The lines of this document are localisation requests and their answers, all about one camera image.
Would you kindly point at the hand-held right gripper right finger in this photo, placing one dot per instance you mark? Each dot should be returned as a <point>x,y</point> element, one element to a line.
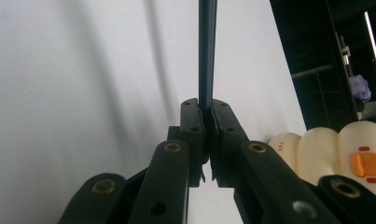
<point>227,140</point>

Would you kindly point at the dark slim pen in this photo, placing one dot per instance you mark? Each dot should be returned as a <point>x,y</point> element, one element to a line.
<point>207,53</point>

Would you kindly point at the cream duck-shaped pen holder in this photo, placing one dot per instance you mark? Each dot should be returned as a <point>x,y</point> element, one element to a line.
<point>319,149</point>

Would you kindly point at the purple crumpled object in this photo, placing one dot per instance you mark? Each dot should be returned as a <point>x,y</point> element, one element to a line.
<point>359,87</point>

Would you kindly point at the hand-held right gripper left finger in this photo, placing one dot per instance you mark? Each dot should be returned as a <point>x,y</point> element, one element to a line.
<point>193,140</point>

